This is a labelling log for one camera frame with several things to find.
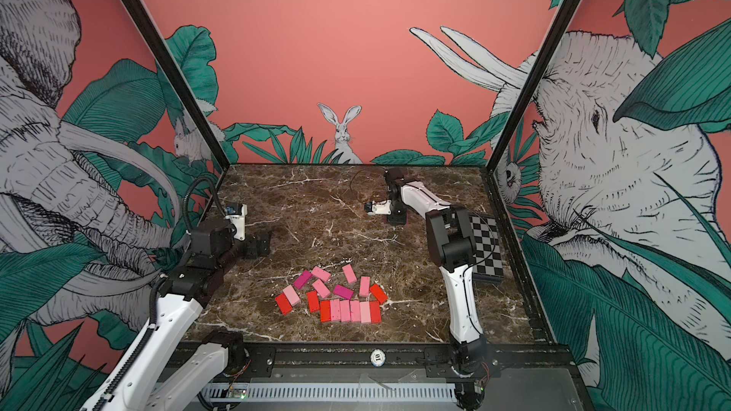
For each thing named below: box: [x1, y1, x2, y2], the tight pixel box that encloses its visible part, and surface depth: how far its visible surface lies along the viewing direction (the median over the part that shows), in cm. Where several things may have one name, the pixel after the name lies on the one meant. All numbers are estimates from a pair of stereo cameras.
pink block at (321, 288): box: [312, 278, 331, 298], surface depth 88 cm
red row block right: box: [369, 300, 382, 324], surface depth 84 cm
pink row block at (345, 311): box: [338, 299, 352, 323], surface depth 83 cm
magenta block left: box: [293, 270, 313, 290], surface depth 90 cm
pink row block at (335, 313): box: [329, 298, 341, 322], surface depth 83 cm
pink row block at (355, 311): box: [349, 299, 361, 323], surface depth 84 cm
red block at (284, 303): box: [275, 293, 294, 316], surface depth 85 cm
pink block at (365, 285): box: [358, 275, 371, 297], surface depth 88 cm
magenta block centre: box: [333, 284, 355, 300], surface depth 88 cm
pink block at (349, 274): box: [341, 263, 357, 285], surface depth 92 cm
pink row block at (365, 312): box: [358, 300, 372, 324], surface depth 83 cm
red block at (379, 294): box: [369, 283, 389, 305], surface depth 88 cm
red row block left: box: [320, 299, 332, 323], surface depth 83 cm
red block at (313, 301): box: [306, 290, 320, 314], surface depth 86 cm
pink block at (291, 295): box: [282, 284, 301, 307], surface depth 87 cm
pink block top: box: [311, 266, 333, 283], surface depth 92 cm
